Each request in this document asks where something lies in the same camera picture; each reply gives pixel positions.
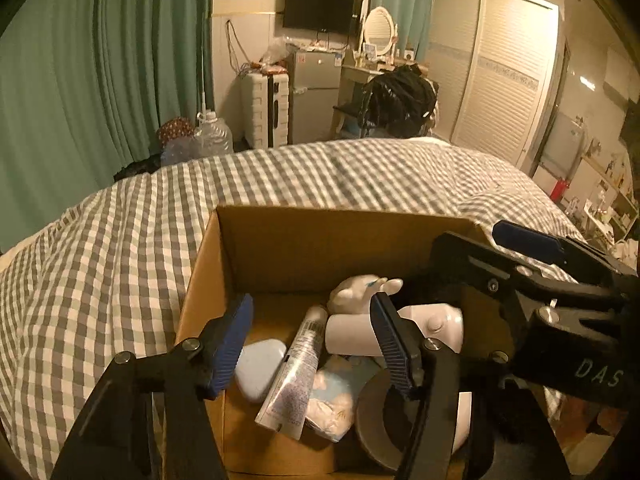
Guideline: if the cluttered white shelf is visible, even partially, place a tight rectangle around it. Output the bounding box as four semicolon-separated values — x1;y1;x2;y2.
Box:
565;150;640;241

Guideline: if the white dressing table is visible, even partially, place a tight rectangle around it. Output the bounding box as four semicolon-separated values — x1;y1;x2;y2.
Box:
334;57;431;136

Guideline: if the clear water jug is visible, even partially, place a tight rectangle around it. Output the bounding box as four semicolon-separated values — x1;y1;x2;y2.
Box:
194;111;234;156

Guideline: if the dark floral bag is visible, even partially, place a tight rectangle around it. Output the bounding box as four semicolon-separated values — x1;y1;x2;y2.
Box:
156;116;196;148

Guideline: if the white louvred wardrobe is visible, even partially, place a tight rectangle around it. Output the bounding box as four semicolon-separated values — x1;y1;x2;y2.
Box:
429;0;560;171

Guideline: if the white squeeze tube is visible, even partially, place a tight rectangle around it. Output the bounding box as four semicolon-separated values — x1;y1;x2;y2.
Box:
255;305;329;441

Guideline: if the white plush toy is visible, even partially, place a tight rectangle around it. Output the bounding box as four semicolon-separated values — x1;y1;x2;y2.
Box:
327;275;404;315

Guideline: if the narrow green curtain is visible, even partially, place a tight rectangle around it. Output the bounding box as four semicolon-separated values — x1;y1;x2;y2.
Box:
372;0;436;61

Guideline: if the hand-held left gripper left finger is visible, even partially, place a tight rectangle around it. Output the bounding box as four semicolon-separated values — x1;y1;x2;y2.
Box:
50;292;256;480

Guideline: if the brown cardboard box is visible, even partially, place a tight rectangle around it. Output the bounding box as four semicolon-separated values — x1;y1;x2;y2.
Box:
162;205;521;480

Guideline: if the black wall television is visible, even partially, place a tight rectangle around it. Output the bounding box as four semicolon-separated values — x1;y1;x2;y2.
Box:
283;0;364;37

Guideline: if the silver fridge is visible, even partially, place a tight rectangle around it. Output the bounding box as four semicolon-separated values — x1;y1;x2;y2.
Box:
286;50;346;145

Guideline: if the white oval mirror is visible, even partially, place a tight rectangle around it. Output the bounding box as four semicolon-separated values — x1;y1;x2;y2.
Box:
359;6;398;58

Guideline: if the dark stool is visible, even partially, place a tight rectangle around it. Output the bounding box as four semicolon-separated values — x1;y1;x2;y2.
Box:
332;102;366;138

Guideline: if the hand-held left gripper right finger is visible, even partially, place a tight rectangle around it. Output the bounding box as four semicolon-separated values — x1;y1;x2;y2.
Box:
369;291;571;480

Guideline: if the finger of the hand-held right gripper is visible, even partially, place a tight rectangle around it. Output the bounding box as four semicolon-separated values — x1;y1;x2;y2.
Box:
429;231;626;321
491;220;621;281

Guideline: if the pale blue tissue packet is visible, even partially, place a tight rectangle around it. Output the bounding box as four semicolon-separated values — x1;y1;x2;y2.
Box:
305;355;383;443

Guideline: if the black clothing pile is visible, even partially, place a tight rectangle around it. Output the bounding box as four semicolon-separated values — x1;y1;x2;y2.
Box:
362;64;440;137

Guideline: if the wide green curtain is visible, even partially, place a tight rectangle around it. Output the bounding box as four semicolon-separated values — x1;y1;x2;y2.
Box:
0;0;216;253

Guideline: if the brown tape roll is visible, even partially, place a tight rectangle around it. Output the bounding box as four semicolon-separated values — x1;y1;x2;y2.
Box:
354;370;463;472

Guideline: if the light blue case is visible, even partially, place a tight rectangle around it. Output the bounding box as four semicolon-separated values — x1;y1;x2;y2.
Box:
234;339;287;402

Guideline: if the grey checked blanket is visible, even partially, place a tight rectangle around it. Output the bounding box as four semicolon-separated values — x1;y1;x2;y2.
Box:
0;137;588;480

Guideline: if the wall cable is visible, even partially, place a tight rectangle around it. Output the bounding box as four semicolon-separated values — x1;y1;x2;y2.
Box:
225;19;251;78

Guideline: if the white dispenser bottle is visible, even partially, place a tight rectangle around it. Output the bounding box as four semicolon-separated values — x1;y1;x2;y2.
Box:
325;304;465;356

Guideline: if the white suitcase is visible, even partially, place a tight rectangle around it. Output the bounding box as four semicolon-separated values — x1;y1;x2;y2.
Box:
241;71;291;148

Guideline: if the clear plastic bag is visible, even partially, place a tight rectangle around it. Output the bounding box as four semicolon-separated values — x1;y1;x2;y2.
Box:
260;36;291;66

